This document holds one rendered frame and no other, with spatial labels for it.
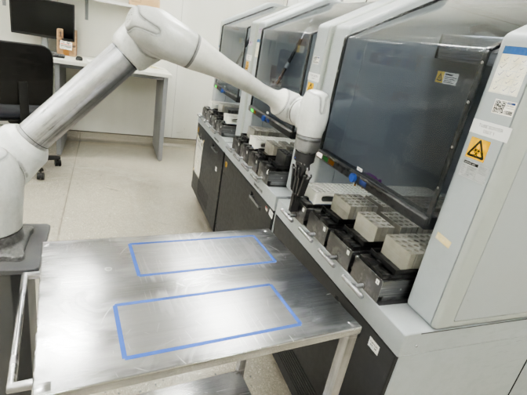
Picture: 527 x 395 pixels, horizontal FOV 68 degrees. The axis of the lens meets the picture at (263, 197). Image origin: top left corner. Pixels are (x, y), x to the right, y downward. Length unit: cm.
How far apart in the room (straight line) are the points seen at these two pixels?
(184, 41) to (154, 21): 9
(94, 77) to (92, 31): 343
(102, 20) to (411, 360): 427
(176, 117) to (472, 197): 418
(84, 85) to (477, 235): 112
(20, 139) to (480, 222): 123
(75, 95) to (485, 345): 137
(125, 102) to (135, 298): 406
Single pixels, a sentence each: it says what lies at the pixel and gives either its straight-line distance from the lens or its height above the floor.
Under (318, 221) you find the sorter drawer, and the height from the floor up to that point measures 80.
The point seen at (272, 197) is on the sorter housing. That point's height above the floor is 71.
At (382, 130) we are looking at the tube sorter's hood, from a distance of 124.
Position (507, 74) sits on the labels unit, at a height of 136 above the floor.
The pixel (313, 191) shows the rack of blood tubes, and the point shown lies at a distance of 146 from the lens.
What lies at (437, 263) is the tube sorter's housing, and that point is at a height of 90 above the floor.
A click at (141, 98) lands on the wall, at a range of 480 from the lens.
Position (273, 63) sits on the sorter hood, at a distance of 206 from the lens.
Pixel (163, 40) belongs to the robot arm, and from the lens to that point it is 113.
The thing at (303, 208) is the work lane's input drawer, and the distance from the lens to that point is 145.
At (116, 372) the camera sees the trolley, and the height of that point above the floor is 82.
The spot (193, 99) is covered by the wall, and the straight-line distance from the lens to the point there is 487.
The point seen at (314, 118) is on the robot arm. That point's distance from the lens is 135.
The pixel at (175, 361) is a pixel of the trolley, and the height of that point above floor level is 82.
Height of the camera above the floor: 133
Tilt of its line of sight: 21 degrees down
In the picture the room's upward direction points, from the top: 10 degrees clockwise
